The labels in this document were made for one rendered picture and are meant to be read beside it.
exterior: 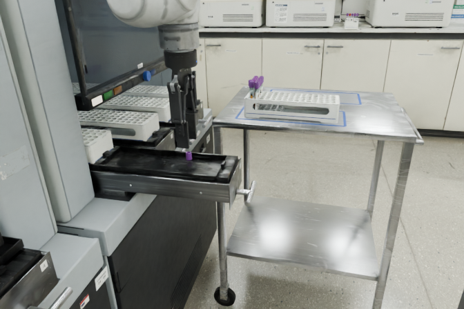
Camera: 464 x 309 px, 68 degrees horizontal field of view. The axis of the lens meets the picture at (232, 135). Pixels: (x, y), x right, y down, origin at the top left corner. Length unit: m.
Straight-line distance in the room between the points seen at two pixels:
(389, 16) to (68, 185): 2.68
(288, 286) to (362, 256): 0.39
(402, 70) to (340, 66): 0.48
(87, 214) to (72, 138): 0.18
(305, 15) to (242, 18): 0.52
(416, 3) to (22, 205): 2.86
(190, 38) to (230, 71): 2.39
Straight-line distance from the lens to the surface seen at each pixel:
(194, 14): 0.78
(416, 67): 3.17
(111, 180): 0.90
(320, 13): 3.02
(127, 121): 1.03
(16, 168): 0.72
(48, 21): 0.78
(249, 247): 1.41
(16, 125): 0.71
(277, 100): 1.10
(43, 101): 0.76
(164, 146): 1.04
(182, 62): 0.79
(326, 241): 1.48
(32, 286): 0.68
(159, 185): 0.84
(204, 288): 1.66
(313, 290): 1.67
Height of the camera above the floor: 1.21
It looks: 23 degrees down
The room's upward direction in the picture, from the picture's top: 1 degrees counter-clockwise
